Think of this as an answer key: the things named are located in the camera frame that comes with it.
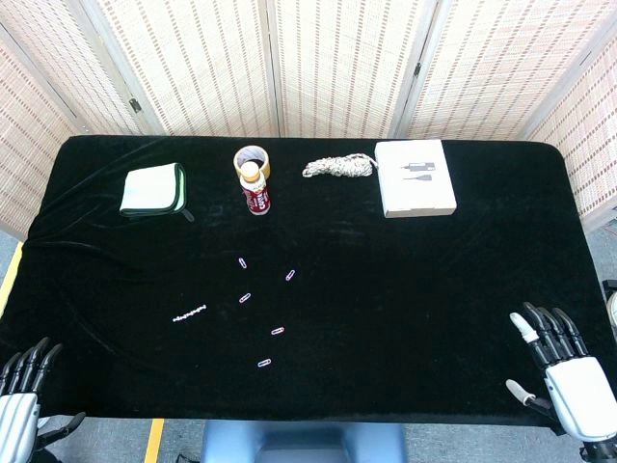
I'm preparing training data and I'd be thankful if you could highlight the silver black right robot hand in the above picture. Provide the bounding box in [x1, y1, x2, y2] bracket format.
[504, 301, 617, 443]

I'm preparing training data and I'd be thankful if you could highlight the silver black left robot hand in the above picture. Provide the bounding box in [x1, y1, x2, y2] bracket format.
[0, 336, 87, 457]

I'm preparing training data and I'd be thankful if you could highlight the yellow floor tape strip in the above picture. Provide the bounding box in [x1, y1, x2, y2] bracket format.
[0, 240, 24, 322]
[144, 418, 166, 463]

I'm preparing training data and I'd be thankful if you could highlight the black velvet table cloth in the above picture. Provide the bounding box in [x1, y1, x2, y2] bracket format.
[0, 134, 611, 430]

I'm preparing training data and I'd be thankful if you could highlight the woven bamboo screen panel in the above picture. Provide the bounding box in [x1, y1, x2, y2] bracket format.
[264, 0, 440, 139]
[0, 0, 163, 137]
[79, 0, 285, 139]
[523, 23, 617, 235]
[392, 0, 617, 141]
[0, 26, 83, 240]

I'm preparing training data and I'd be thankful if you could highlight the folded light green cloth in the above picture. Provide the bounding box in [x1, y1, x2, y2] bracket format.
[119, 162, 195, 223]

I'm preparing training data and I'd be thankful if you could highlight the white cardboard product box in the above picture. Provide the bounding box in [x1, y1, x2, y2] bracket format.
[374, 139, 458, 219]

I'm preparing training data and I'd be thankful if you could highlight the blue robot torso base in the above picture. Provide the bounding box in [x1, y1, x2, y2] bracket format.
[201, 420, 407, 463]

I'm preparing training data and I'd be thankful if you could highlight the red label drink bottle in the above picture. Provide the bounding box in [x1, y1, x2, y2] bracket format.
[239, 161, 272, 217]

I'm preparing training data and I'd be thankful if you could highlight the beige tape roll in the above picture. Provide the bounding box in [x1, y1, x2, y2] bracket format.
[233, 146, 271, 177]

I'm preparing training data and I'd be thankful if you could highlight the coiled white speckled rope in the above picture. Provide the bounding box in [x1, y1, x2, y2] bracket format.
[302, 152, 380, 178]

